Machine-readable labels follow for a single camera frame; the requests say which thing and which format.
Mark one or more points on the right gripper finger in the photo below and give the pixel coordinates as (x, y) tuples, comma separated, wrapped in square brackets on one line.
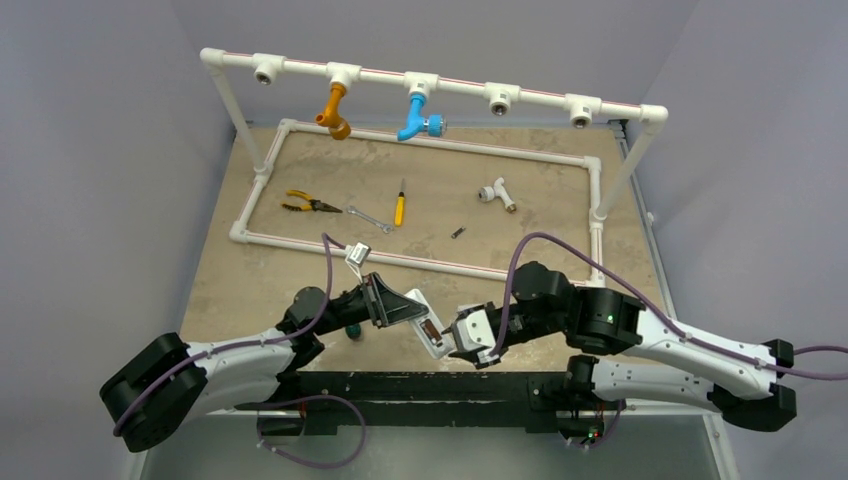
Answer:
[(479, 359), (479, 314)]

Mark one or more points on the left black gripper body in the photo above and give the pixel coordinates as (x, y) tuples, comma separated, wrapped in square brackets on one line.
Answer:
[(354, 307)]

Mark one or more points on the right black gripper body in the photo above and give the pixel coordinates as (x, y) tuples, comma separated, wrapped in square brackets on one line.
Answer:
[(520, 324)]

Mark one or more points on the white AC remote control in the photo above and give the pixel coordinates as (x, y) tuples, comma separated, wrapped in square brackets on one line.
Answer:
[(428, 328)]

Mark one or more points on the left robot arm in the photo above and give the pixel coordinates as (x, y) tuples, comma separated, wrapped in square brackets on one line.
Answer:
[(171, 381)]

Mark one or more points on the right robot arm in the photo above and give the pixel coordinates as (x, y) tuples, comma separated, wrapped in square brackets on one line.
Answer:
[(625, 351)]

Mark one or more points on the small silver wrench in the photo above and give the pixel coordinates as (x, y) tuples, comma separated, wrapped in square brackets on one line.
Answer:
[(384, 227)]

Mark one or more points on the white plastic faucet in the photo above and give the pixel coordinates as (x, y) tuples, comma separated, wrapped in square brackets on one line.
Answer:
[(497, 191)]

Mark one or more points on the orange plastic faucet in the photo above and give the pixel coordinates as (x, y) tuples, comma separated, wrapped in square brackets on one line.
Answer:
[(330, 118)]

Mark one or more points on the blue plastic faucet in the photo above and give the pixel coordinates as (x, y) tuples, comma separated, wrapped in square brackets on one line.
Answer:
[(417, 123)]

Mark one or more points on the aluminium table frame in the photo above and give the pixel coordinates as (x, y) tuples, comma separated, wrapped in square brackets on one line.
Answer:
[(547, 361)]

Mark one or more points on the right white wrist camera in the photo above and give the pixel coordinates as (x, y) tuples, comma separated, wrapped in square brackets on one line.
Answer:
[(472, 337)]

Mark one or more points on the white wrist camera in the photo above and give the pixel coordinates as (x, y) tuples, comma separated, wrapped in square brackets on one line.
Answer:
[(357, 254), (472, 337)]

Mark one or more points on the green handled screwdriver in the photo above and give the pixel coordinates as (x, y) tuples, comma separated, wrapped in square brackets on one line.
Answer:
[(354, 332)]

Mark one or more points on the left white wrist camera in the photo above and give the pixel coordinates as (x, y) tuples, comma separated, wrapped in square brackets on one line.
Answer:
[(357, 254)]

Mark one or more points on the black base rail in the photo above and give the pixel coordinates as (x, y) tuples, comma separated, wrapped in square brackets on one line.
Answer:
[(537, 402)]

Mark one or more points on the yellow handled screwdriver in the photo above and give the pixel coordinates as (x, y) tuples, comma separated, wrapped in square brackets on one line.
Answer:
[(400, 205)]

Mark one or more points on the yellow handled pliers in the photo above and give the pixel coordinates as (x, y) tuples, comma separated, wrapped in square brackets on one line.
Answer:
[(308, 203)]

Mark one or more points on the white PVC pipe frame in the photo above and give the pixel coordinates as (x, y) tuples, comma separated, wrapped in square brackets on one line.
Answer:
[(580, 109)]

